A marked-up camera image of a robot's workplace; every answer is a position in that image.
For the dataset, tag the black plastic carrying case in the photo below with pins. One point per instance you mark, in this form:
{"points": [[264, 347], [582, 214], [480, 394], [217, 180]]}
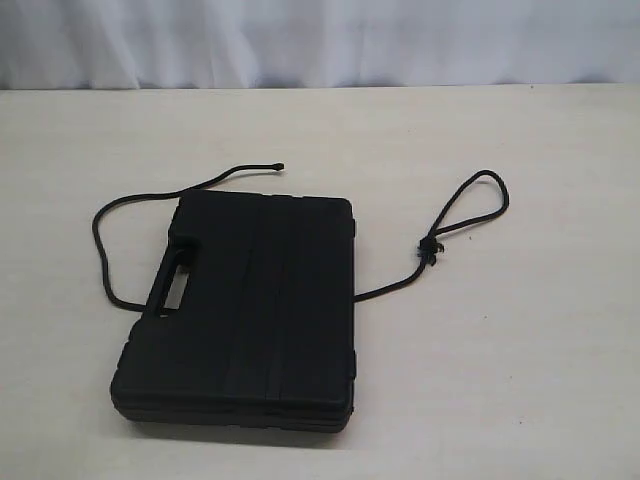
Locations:
{"points": [[250, 319]]}

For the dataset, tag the white backdrop curtain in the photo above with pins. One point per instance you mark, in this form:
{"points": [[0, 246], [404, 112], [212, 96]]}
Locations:
{"points": [[315, 44]]}

